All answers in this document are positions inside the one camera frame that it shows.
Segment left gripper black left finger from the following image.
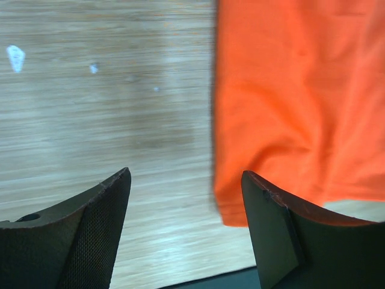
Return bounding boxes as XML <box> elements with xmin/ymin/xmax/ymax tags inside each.
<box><xmin>1</xmin><ymin>167</ymin><xmax>131</xmax><ymax>288</ymax></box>

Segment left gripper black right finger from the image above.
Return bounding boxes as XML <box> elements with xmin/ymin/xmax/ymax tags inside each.
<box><xmin>241</xmin><ymin>171</ymin><xmax>384</xmax><ymax>288</ymax></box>

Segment orange t-shirt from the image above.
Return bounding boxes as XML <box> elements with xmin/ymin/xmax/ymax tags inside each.
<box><xmin>214</xmin><ymin>1</ymin><xmax>384</xmax><ymax>227</ymax></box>

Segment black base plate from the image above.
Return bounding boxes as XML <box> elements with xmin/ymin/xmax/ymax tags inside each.
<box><xmin>161</xmin><ymin>266</ymin><xmax>261</xmax><ymax>289</ymax></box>

